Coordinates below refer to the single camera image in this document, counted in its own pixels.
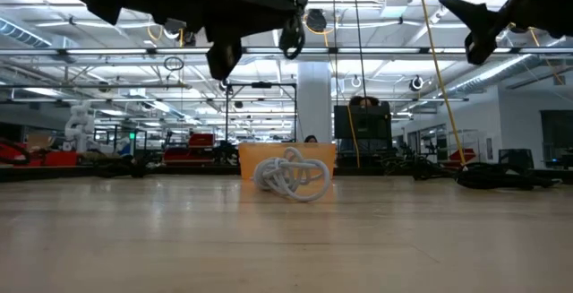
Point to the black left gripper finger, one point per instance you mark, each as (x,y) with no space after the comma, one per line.
(223,53)
(264,6)

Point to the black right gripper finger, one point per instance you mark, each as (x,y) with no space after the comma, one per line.
(480,49)
(479,15)

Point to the black round ceiling fixture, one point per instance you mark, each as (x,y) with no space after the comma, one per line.
(316,19)

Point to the red tool cart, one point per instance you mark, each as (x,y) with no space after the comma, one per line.
(199,143)

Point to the white building column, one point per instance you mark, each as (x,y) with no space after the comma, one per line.
(314,100)

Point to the orange plastic bin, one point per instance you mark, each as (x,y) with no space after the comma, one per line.
(253,156)

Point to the red and white sign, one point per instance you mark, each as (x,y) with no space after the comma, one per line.
(463,155)

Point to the black plastic crate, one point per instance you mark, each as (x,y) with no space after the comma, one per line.
(515,158)

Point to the person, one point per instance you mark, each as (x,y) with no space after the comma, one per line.
(310,139)
(365,101)

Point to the black tangled equipment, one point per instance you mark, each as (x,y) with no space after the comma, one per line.
(416,165)

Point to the black monitor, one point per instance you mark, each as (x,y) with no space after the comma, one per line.
(365,123)

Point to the red low equipment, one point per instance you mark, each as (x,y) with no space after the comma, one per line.
(53,158)

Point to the black aluminium table frame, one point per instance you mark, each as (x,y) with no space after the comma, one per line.
(201,171)

